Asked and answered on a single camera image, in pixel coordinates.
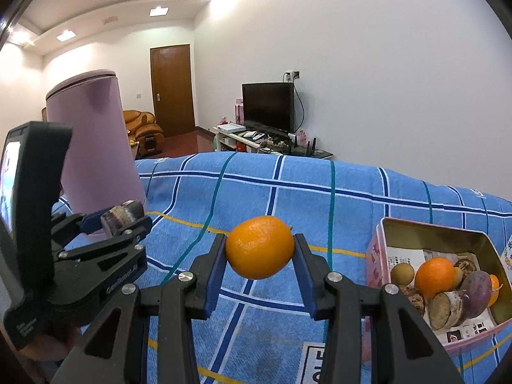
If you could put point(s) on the white set-top box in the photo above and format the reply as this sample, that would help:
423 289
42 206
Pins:
230 127

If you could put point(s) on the white television stand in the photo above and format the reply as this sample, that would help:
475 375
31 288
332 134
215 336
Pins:
224 139

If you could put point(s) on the person's left hand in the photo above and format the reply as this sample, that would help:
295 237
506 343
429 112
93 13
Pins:
60 340

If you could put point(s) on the wall power socket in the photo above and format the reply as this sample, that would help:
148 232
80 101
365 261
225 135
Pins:
292 76

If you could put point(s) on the printed paper leaflet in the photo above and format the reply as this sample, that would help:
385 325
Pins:
408 256

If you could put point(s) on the white floral mug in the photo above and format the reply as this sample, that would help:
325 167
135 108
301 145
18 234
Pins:
508 254

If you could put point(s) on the purple round root vegetable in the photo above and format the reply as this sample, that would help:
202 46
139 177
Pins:
476 292

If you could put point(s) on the dark brown wrinkled fruit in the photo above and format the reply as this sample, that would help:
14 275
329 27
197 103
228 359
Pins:
467 266
414 300

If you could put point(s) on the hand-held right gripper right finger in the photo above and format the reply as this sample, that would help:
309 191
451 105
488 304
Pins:
306 276

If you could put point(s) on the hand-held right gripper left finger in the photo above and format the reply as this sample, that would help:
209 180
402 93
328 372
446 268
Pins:
214 276

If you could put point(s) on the brown leather armchair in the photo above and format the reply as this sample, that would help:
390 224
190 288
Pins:
142 128

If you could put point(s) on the greenish yellow small fruit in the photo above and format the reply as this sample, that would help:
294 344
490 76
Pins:
402 274

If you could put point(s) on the blue plaid blanket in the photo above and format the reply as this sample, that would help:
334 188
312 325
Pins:
280 192

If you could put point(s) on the square ceiling light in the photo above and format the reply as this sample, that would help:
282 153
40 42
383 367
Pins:
66 35
159 11

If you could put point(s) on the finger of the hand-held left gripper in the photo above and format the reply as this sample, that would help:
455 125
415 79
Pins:
92 220
134 230

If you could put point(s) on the pink electric kettle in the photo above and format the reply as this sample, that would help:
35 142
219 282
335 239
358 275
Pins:
96 148

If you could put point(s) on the black television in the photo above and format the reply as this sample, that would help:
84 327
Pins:
268 106

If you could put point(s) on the ceiling air vent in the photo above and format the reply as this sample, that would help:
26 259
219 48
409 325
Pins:
111 20

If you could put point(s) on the cut yam piece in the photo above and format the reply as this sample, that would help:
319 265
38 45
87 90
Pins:
444 310
120 214

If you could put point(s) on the black router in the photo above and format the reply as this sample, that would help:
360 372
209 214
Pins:
304 146

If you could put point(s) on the pink tin box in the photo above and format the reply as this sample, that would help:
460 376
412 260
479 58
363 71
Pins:
376 256

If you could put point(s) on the dark wooden door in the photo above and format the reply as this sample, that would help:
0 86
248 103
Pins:
172 88

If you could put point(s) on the orange mandarin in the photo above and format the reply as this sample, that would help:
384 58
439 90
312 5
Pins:
434 278
495 290
260 248

